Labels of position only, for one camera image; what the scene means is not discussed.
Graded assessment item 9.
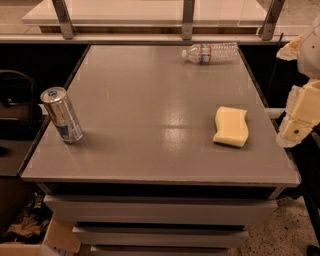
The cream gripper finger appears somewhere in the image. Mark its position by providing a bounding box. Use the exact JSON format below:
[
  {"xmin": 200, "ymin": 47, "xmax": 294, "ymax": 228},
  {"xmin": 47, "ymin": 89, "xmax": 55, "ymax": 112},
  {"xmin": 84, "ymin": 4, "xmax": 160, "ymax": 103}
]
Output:
[
  {"xmin": 276, "ymin": 35, "xmax": 302, "ymax": 61},
  {"xmin": 276, "ymin": 79, "xmax": 320, "ymax": 148}
]

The clear plastic water bottle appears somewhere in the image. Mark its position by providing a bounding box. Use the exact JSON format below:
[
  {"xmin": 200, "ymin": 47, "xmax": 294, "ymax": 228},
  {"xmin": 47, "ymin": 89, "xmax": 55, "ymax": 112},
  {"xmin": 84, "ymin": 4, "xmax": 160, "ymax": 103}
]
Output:
[{"xmin": 182, "ymin": 43, "xmax": 238, "ymax": 64}]

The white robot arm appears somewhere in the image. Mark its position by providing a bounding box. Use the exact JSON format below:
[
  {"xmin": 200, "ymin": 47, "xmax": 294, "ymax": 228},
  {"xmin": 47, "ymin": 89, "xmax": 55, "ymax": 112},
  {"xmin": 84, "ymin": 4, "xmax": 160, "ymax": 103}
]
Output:
[{"xmin": 276, "ymin": 16, "xmax": 320, "ymax": 148}]

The silver blue redbull can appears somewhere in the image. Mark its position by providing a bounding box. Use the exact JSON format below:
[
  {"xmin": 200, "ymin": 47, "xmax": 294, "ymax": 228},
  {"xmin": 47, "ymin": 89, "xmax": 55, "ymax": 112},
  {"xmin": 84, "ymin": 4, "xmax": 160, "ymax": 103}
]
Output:
[{"xmin": 40, "ymin": 87, "xmax": 83, "ymax": 144}]

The yellow sponge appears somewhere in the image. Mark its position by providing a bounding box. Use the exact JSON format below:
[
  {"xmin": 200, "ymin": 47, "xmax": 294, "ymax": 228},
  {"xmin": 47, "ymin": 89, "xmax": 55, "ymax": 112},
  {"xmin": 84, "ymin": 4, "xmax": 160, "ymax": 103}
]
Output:
[{"xmin": 213, "ymin": 106, "xmax": 249, "ymax": 147}]

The grey drawer cabinet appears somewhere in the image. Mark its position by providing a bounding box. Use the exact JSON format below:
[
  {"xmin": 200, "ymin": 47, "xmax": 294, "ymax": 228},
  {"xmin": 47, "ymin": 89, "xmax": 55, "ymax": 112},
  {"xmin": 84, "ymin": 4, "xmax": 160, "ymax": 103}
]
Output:
[{"xmin": 23, "ymin": 46, "xmax": 299, "ymax": 256}]

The white raised shelf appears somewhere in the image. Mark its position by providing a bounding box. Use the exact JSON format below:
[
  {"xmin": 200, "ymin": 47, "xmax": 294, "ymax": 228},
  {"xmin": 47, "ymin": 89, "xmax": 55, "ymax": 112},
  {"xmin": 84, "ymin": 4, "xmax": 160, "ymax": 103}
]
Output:
[{"xmin": 21, "ymin": 0, "xmax": 278, "ymax": 28}]

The black chair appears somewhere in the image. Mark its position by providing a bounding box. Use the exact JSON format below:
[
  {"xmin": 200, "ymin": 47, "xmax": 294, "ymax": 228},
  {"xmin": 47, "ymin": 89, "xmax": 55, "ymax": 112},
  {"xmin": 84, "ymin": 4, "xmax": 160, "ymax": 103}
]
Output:
[{"xmin": 0, "ymin": 70, "xmax": 42, "ymax": 140}]

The cardboard box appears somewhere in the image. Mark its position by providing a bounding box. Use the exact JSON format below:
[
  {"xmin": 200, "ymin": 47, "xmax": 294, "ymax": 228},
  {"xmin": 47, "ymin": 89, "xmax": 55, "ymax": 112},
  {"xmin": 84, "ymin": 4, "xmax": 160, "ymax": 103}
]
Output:
[{"xmin": 0, "ymin": 213, "xmax": 82, "ymax": 256}]

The right metal bracket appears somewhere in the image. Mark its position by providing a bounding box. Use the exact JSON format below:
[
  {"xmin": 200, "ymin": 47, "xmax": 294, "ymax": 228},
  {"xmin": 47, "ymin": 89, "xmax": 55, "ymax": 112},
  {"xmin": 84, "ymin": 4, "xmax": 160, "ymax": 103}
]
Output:
[{"xmin": 258, "ymin": 0, "xmax": 285, "ymax": 41}]

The metal bracket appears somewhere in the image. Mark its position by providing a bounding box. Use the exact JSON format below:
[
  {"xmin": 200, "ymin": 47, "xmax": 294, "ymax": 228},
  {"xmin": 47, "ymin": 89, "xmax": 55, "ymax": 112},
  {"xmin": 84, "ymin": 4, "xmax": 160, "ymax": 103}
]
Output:
[
  {"xmin": 258, "ymin": 0, "xmax": 285, "ymax": 41},
  {"xmin": 181, "ymin": 0, "xmax": 195, "ymax": 40},
  {"xmin": 51, "ymin": 0, "xmax": 74, "ymax": 40}
]

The middle metal bracket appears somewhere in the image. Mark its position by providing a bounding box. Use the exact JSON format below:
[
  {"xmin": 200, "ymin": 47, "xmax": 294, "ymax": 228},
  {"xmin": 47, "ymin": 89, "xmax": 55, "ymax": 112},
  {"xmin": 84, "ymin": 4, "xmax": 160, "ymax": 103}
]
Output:
[{"xmin": 181, "ymin": 0, "xmax": 195, "ymax": 40}]

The left metal bracket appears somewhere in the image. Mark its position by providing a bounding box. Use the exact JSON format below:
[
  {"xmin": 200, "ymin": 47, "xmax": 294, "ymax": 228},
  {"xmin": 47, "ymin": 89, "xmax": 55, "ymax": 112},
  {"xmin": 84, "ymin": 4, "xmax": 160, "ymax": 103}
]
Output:
[{"xmin": 51, "ymin": 0, "xmax": 74, "ymax": 40}]

